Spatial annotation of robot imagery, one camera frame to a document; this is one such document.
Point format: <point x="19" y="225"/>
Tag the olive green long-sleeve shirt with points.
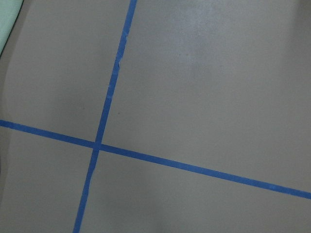
<point x="9" y="11"/>

